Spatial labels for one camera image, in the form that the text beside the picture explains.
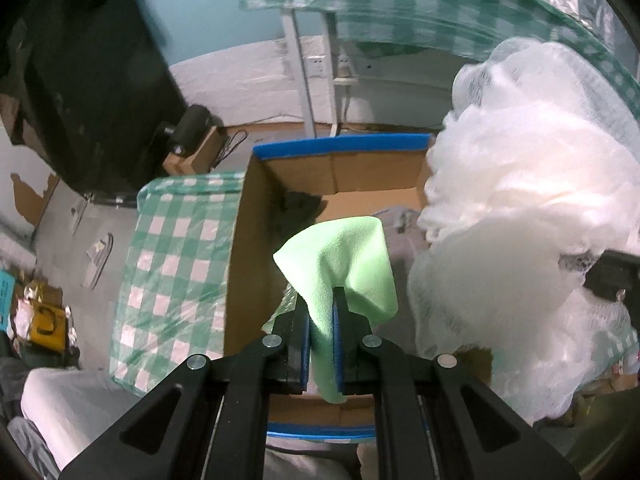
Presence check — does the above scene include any white mesh puff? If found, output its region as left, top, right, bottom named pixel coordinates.
left=406, top=37, right=640, bottom=423

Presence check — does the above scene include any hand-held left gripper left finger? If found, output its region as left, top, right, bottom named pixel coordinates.
left=59, top=287, right=313, bottom=480

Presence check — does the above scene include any grey slipper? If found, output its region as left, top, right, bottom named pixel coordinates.
left=70, top=192, right=93, bottom=236
left=82, top=232, right=115, bottom=290

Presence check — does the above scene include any white metal table leg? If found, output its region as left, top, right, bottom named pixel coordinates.
left=322, top=10, right=346, bottom=136
left=280, top=10, right=318, bottom=138

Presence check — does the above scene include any grey cloth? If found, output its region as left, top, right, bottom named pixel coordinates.
left=372, top=205, right=432, bottom=348

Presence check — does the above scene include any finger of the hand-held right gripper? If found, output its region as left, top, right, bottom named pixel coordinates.
left=582, top=249, right=640, bottom=306

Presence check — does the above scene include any table with checkered cover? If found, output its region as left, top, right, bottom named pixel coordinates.
left=239, top=0, right=640, bottom=126

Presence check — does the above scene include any cardboard box with blue tape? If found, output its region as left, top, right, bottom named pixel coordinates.
left=222, top=132, right=496, bottom=443

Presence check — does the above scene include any black cable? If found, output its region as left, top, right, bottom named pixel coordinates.
left=215, top=130, right=248, bottom=161

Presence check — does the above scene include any small cardboard box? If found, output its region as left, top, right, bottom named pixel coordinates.
left=162, top=125, right=228, bottom=176

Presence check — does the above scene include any black cylinder device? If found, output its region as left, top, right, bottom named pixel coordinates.
left=167, top=105, right=211, bottom=153

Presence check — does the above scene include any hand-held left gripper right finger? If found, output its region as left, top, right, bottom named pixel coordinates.
left=331, top=285, right=583, bottom=480

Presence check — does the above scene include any green checkered tablecloth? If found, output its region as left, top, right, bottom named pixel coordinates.
left=109, top=170, right=640, bottom=411

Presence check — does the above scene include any light green cloth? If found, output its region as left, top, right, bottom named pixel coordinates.
left=272, top=216, right=399, bottom=405

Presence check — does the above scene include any large black panel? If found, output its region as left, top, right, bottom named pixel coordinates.
left=0, top=0, right=188, bottom=206

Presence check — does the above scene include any yellow bag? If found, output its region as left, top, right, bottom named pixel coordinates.
left=27, top=300, right=68, bottom=351

